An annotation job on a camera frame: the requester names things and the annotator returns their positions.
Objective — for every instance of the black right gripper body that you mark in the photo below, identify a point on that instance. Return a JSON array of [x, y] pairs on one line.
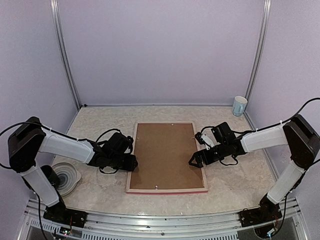
[[222, 152]]

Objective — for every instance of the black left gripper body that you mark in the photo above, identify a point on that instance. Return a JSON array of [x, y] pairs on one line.
[[116, 163]]

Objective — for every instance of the pink wooden picture frame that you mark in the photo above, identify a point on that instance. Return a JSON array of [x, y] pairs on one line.
[[165, 191]]

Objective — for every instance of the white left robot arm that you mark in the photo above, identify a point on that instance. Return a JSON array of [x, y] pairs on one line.
[[32, 140]]

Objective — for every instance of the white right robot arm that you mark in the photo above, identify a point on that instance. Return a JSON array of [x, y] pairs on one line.
[[295, 135]]

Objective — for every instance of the light blue mug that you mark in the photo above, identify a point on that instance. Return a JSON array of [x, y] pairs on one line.
[[239, 105]]

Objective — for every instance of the black cup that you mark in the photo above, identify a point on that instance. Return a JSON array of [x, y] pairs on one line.
[[51, 175]]

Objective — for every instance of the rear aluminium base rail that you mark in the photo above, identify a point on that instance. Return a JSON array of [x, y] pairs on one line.
[[155, 105]]

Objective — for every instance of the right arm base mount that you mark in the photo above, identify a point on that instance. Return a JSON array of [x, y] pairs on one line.
[[266, 212]]

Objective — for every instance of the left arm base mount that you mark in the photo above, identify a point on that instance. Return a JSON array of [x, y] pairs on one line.
[[59, 213]]

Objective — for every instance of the front aluminium rail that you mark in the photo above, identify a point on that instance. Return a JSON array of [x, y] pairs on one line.
[[111, 226]]

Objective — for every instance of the right aluminium corner post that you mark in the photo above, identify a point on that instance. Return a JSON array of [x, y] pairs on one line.
[[259, 48]]

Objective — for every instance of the aluminium corner post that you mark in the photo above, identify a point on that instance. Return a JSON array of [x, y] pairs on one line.
[[63, 53], [259, 48]]

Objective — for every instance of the left aluminium corner post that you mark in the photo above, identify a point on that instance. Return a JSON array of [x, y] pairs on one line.
[[63, 53]]

